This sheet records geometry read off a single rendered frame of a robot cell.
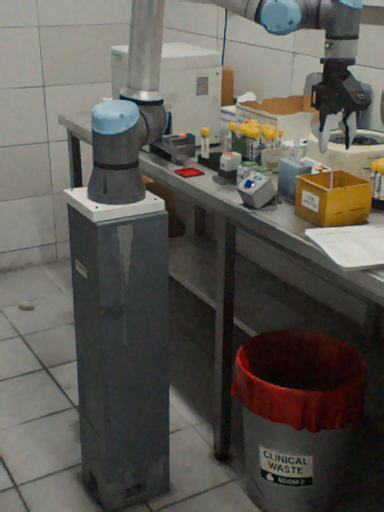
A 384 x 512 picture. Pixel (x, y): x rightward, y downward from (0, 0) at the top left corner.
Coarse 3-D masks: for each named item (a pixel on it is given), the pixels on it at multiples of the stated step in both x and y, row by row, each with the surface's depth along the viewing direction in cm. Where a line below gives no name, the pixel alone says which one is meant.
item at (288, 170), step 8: (280, 160) 201; (288, 160) 200; (280, 168) 202; (288, 168) 198; (296, 168) 195; (304, 168) 194; (280, 176) 202; (288, 176) 199; (280, 184) 203; (288, 184) 199; (296, 184) 196; (280, 192) 204; (288, 192) 200; (288, 200) 198
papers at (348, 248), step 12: (324, 228) 176; (336, 228) 177; (348, 228) 177; (360, 228) 177; (372, 228) 176; (312, 240) 171; (324, 240) 169; (336, 240) 169; (348, 240) 169; (360, 240) 169; (372, 240) 169; (324, 252) 165; (336, 252) 163; (348, 252) 163; (360, 252) 163; (372, 252) 163; (336, 264) 160; (348, 264) 157; (360, 264) 157; (372, 264) 157
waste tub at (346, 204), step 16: (304, 176) 187; (320, 176) 189; (336, 176) 192; (352, 176) 187; (304, 192) 184; (320, 192) 178; (336, 192) 177; (352, 192) 179; (368, 192) 181; (304, 208) 186; (320, 208) 180; (336, 208) 179; (352, 208) 181; (368, 208) 183; (320, 224) 181; (336, 224) 181; (352, 224) 183
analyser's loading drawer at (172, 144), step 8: (168, 136) 238; (176, 136) 240; (152, 144) 244; (160, 144) 240; (168, 144) 238; (176, 144) 235; (184, 144) 237; (192, 144) 232; (168, 152) 235; (176, 152) 230; (184, 152) 231; (192, 152) 233
